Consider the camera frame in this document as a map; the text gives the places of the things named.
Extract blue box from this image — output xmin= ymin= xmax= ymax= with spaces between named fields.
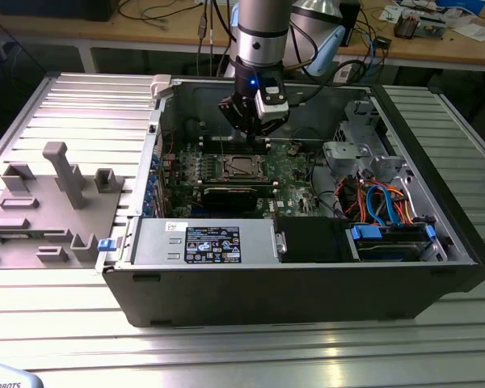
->
xmin=435 ymin=0 xmax=485 ymax=13

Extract grey metal drive cage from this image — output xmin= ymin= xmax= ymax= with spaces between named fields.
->
xmin=322 ymin=99 xmax=407 ymax=181

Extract pale grey case handle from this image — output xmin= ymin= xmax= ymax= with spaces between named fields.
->
xmin=150 ymin=74 xmax=175 ymax=100

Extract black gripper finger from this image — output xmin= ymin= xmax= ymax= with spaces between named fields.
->
xmin=261 ymin=118 xmax=289 ymax=137
xmin=216 ymin=98 xmax=255 ymax=144

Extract orange wire bundle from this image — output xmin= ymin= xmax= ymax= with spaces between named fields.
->
xmin=339 ymin=181 xmax=414 ymax=226

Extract white papers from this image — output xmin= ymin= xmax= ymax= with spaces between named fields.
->
xmin=452 ymin=23 xmax=485 ymax=42

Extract device with copper coil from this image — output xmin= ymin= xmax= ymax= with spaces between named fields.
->
xmin=394 ymin=11 xmax=420 ymax=40

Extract pale blue teach pendant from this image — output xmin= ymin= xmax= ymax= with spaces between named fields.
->
xmin=0 ymin=358 xmax=45 ymax=388

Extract wooden desk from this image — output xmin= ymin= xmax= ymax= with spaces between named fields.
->
xmin=0 ymin=0 xmax=485 ymax=74

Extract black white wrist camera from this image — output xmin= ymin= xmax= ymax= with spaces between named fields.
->
xmin=254 ymin=77 xmax=291 ymax=123

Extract grey power supply unit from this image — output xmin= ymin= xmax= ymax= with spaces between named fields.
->
xmin=129 ymin=217 xmax=282 ymax=266

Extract grey electronics box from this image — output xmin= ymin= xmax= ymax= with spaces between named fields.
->
xmin=416 ymin=14 xmax=449 ymax=40

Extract white card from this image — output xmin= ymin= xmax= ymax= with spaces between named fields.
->
xmin=378 ymin=4 xmax=402 ymax=23

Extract blue cable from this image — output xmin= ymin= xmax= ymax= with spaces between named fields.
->
xmin=367 ymin=23 xmax=383 ymax=80

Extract green motherboard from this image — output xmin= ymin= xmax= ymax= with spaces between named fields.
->
xmin=161 ymin=138 xmax=332 ymax=218

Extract thick black camera cable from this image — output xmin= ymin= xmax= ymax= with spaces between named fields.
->
xmin=286 ymin=58 xmax=373 ymax=108

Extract large black box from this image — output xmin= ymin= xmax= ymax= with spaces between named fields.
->
xmin=0 ymin=0 xmax=116 ymax=22

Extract CPU socket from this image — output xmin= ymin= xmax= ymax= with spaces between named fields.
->
xmin=221 ymin=154 xmax=268 ymax=179

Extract black graphics card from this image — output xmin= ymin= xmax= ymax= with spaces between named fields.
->
xmin=201 ymin=184 xmax=259 ymax=212

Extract hard disk in blue carrier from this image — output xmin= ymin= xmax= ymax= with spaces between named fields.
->
xmin=345 ymin=223 xmax=437 ymax=264

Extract grey parts rack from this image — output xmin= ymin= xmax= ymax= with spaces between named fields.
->
xmin=0 ymin=141 xmax=127 ymax=271

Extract thin black USB cable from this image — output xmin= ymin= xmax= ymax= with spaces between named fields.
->
xmin=196 ymin=0 xmax=209 ymax=78
xmin=208 ymin=0 xmax=219 ymax=78

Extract blue data wire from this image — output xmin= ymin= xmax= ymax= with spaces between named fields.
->
xmin=365 ymin=183 xmax=403 ymax=227

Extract black PC case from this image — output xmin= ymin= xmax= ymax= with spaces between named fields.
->
xmin=95 ymin=74 xmax=485 ymax=329

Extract RAM slot with white latches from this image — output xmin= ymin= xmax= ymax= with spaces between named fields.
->
xmin=200 ymin=142 xmax=272 ymax=151
xmin=200 ymin=135 xmax=272 ymax=143

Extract silver CPU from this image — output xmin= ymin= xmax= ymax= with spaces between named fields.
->
xmin=230 ymin=157 xmax=255 ymax=175

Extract black power supply label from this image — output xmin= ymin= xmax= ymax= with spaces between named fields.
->
xmin=184 ymin=226 xmax=241 ymax=264

